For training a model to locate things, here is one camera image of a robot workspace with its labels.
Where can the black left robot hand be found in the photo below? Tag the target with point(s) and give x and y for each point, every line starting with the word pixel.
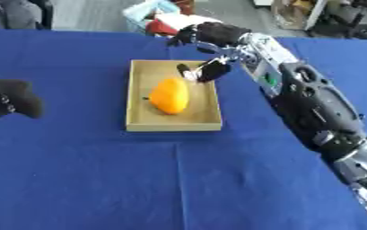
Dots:
pixel 11 97

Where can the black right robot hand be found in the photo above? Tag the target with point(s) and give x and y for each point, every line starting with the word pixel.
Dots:
pixel 220 33

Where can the orange toy pepper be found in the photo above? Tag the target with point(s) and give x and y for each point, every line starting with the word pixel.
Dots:
pixel 169 95

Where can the silver and black right robot arm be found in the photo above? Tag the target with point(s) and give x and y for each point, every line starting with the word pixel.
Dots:
pixel 312 107

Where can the tan cardboard box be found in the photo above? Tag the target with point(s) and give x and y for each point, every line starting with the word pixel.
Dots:
pixel 173 95

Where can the red and white bag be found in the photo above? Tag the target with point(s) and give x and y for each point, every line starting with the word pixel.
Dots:
pixel 177 24

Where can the pale blue plastic basket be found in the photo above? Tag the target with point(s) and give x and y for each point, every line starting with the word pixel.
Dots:
pixel 145 14

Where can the dark grey chair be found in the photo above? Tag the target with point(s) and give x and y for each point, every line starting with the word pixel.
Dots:
pixel 14 13

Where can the white furniture panel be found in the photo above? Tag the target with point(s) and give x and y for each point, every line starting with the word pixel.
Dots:
pixel 315 14

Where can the black office chair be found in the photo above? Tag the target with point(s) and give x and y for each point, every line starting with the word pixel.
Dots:
pixel 346 19

